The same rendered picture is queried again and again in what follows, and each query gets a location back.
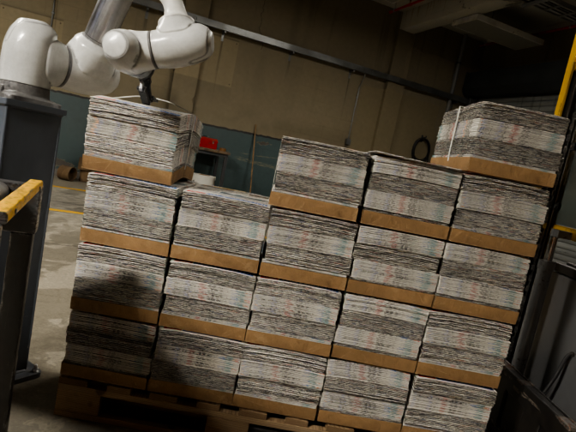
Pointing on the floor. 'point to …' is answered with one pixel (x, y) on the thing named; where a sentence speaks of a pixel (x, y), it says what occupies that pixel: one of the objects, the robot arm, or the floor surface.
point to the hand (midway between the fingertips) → (156, 79)
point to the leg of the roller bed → (13, 315)
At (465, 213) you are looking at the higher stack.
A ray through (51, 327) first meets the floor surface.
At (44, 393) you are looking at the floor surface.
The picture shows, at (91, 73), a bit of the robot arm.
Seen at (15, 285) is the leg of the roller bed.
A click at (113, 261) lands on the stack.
